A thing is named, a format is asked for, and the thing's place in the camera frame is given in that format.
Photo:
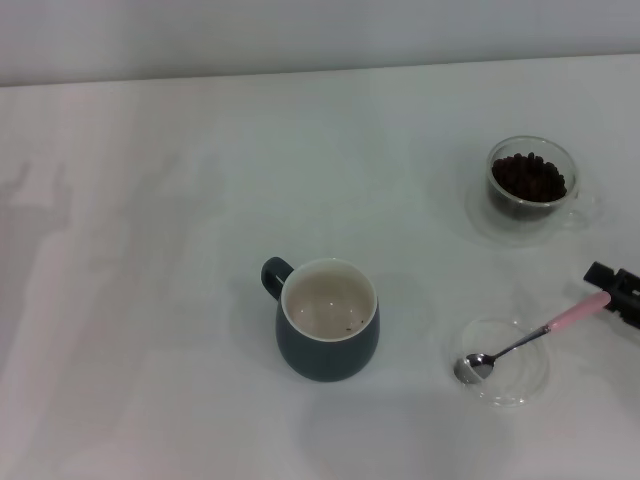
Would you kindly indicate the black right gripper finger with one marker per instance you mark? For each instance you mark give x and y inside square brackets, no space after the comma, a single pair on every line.
[602,275]
[629,314]

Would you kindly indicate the clear glass cup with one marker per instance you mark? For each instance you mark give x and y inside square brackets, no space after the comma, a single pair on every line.
[530,210]

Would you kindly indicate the pile of coffee beans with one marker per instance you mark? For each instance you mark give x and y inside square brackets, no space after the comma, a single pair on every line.
[530,177]

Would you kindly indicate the clear glass saucer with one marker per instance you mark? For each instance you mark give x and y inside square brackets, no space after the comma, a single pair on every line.
[481,221]
[520,370]

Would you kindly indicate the dark green ceramic mug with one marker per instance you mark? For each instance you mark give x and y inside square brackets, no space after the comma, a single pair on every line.
[325,357]

